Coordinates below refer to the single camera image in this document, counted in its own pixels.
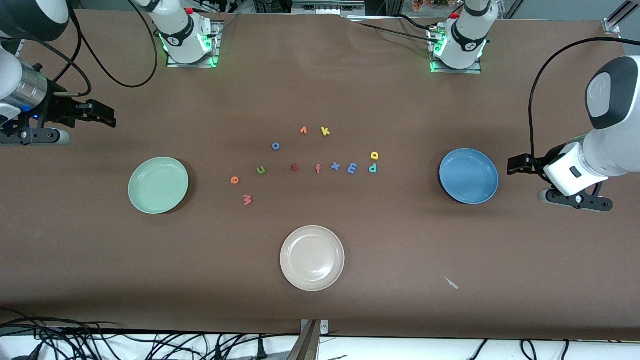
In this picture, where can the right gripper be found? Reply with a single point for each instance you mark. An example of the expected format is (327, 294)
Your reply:
(56, 109)

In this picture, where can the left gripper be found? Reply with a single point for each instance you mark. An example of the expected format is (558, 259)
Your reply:
(536, 164)

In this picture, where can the blue foam letter E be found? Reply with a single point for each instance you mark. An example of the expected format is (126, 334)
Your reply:
(355, 169)

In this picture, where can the red foam letter w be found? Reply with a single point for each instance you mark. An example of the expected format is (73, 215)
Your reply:
(247, 200)

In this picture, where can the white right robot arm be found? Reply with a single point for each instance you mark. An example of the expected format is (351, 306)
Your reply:
(182, 35)

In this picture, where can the blue plate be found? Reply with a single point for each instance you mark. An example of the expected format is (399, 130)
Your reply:
(469, 176)

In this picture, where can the green plate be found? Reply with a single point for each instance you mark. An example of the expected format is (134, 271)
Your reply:
(158, 186)

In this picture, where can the white tape scrap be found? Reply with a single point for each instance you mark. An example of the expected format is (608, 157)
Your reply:
(451, 283)

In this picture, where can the blue foam letter x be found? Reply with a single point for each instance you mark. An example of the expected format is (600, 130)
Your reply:
(335, 166)

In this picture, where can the beige plate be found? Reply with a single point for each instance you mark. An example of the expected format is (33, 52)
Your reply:
(312, 258)

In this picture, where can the grey device box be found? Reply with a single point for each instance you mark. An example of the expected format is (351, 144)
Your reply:
(325, 7)

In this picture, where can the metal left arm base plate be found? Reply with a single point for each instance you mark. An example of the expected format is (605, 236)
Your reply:
(460, 71)

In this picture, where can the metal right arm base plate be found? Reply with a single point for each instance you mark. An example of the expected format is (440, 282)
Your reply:
(217, 45)

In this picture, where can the aluminium frame corner bracket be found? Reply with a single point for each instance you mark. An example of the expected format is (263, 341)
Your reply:
(611, 25)

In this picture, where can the metal table edge bracket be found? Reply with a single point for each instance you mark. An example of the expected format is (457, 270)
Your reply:
(309, 340)

